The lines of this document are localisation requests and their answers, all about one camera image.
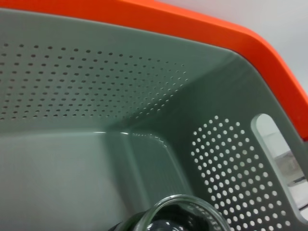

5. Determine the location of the glass teacup black holder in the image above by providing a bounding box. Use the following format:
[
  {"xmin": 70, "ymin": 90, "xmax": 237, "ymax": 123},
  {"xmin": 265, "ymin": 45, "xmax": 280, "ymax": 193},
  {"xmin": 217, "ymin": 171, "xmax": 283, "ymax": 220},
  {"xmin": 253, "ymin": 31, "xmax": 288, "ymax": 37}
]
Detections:
[{"xmin": 108, "ymin": 193, "xmax": 231, "ymax": 231}]

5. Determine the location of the grey perforated storage bin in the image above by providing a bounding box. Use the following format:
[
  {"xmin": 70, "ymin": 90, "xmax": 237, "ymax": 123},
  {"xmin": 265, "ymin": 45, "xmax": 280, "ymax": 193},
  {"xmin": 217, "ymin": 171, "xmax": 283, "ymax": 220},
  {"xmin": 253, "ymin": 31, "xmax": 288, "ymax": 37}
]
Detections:
[{"xmin": 0, "ymin": 7, "xmax": 308, "ymax": 231}]

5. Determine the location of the orange bin handle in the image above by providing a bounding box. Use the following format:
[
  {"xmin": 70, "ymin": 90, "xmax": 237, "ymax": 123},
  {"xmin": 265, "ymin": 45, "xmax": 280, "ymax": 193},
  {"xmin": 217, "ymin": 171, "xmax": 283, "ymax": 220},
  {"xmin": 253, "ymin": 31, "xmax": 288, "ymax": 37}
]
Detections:
[{"xmin": 0, "ymin": 0, "xmax": 308, "ymax": 143}]

